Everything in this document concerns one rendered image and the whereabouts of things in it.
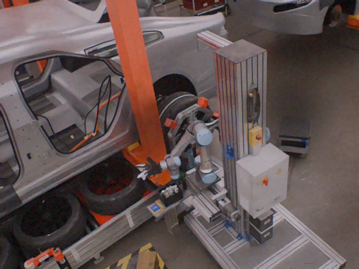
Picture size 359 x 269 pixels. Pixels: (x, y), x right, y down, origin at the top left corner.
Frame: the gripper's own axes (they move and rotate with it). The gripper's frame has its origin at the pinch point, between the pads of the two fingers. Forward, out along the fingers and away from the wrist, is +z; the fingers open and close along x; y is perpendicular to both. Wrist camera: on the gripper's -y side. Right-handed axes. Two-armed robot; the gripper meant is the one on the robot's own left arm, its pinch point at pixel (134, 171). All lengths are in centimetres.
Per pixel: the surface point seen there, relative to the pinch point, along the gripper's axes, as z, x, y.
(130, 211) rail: 14, 53, 79
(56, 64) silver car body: 55, 259, -21
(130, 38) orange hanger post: -24, 36, -89
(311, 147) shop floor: -217, 101, 111
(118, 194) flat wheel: 20, 66, 65
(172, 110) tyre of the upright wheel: -51, 78, -2
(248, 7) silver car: -233, 293, -24
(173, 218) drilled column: -24, 41, 95
